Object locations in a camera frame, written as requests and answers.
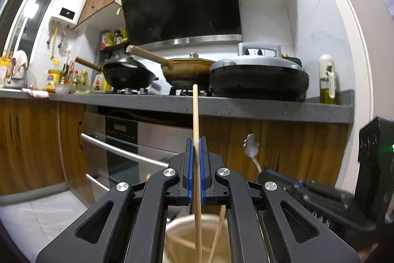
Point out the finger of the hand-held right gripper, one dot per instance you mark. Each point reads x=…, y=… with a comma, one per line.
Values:
x=286, y=176

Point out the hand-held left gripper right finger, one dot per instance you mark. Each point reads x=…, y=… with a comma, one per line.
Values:
x=202, y=164

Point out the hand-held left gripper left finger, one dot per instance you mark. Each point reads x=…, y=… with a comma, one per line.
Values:
x=190, y=164

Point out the silver fork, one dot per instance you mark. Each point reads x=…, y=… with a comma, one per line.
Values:
x=251, y=146

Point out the long wooden chopstick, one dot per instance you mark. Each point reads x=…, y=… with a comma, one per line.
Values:
x=195, y=115

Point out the cream ceramic utensil holder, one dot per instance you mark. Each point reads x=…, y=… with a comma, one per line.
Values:
x=181, y=227

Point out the wooden lower cabinet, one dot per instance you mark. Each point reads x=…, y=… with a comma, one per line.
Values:
x=30, y=142
x=292, y=146

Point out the stainless steel oven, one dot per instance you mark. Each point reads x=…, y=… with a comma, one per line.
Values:
x=129, y=146

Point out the grey kitchen counter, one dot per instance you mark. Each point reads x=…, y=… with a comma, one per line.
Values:
x=246, y=107

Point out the gas stove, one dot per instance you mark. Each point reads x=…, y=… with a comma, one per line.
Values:
x=160, y=92

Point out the brown frying pan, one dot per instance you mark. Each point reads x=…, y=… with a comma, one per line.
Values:
x=187, y=72

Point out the grey electric griddle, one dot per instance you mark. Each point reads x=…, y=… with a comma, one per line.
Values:
x=261, y=78

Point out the oil bottle with white cap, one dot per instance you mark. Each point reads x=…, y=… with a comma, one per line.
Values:
x=327, y=81

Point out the black frying pan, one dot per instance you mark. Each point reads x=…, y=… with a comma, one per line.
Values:
x=129, y=75

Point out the row of condiment bottles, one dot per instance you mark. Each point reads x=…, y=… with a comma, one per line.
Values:
x=80, y=79

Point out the shelf of snack packets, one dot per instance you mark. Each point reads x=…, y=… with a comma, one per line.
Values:
x=114, y=39

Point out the yellow label bottle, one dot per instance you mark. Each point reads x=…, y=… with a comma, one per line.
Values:
x=51, y=81

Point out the pink towel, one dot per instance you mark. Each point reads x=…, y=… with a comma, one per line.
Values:
x=19, y=62

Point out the white water heater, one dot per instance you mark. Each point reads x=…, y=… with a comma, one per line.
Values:
x=70, y=1

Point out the kitchen window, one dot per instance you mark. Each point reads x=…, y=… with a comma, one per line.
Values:
x=27, y=10

